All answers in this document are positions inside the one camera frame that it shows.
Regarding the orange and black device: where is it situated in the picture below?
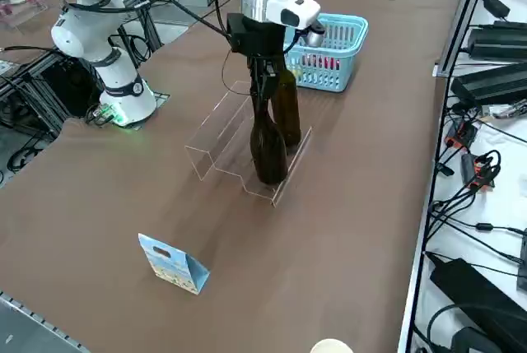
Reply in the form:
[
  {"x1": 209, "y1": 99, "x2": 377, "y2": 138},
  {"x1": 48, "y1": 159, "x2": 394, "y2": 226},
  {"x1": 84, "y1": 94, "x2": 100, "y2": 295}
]
[
  {"x1": 443, "y1": 118, "x2": 479, "y2": 151},
  {"x1": 459, "y1": 150, "x2": 502, "y2": 194}
]

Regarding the blue printed paper gift bag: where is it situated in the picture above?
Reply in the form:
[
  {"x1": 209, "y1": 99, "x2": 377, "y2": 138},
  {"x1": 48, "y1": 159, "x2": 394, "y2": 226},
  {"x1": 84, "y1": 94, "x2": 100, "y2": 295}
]
[{"x1": 138, "y1": 232, "x2": 212, "y2": 296}]

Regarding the light blue plastic basket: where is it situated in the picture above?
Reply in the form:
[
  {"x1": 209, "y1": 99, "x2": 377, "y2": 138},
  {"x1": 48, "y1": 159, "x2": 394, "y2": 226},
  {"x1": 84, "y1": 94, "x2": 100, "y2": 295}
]
[{"x1": 283, "y1": 13, "x2": 370, "y2": 93}]

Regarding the brown straight-shouldered wine bottle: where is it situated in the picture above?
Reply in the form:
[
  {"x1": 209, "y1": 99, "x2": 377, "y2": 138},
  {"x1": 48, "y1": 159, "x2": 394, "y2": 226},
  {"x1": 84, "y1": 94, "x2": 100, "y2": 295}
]
[{"x1": 269, "y1": 65, "x2": 303, "y2": 147}]

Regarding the clear acrylic rack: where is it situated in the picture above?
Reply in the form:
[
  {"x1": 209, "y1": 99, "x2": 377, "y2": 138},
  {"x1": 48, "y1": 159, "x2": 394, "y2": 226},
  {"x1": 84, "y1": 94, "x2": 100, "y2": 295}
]
[{"x1": 0, "y1": 0, "x2": 54, "y2": 34}]

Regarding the aluminium frame post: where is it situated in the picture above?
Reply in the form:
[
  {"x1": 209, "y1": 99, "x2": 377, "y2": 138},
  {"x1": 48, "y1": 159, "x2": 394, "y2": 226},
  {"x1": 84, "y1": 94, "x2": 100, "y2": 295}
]
[{"x1": 435, "y1": 0, "x2": 495, "y2": 78}]

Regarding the red cola bottle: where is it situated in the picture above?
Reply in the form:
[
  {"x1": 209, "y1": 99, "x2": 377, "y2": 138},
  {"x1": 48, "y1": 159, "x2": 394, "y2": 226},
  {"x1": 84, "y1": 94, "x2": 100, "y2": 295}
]
[{"x1": 301, "y1": 53, "x2": 342, "y2": 73}]

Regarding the large black power adapter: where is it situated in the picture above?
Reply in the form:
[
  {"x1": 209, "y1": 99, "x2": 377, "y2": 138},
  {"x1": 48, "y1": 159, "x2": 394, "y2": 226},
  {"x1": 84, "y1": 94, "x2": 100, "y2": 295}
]
[{"x1": 429, "y1": 257, "x2": 527, "y2": 353}]

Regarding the small black power adapter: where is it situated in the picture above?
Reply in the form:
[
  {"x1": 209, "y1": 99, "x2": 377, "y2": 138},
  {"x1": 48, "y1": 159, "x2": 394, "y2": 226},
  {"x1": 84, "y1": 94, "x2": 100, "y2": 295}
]
[{"x1": 480, "y1": 0, "x2": 511, "y2": 20}]

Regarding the clear acrylic stepped shelf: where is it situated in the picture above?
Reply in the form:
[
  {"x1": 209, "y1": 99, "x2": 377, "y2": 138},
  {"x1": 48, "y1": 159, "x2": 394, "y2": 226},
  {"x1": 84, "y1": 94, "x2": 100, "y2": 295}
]
[{"x1": 184, "y1": 80, "x2": 314, "y2": 208}]

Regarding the dark slope-shouldered wine bottle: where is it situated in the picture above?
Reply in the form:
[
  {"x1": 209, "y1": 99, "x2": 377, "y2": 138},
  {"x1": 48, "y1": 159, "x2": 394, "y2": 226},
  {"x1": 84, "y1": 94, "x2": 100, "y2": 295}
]
[{"x1": 250, "y1": 95, "x2": 289, "y2": 184}]

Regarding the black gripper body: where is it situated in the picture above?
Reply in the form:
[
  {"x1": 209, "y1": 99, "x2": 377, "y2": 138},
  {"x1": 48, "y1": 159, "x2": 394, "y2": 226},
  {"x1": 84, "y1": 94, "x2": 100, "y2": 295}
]
[{"x1": 226, "y1": 12, "x2": 287, "y2": 58}]

